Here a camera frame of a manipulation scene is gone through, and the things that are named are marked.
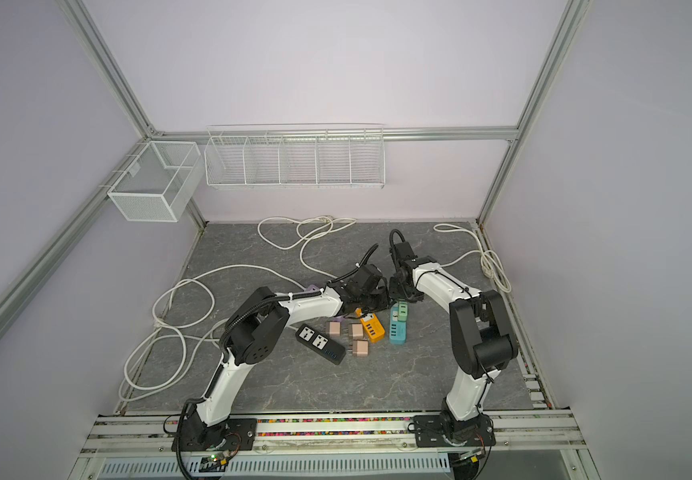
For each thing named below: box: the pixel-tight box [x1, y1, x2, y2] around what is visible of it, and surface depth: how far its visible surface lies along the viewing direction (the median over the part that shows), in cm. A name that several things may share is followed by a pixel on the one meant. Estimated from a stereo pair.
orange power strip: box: [354, 308, 385, 343], surface depth 91 cm
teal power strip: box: [389, 301, 408, 345], surface depth 91 cm
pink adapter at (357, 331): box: [351, 324, 364, 340], surface depth 91 cm
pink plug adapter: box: [329, 322, 341, 337], surface depth 91 cm
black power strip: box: [295, 324, 346, 365], surface depth 88 cm
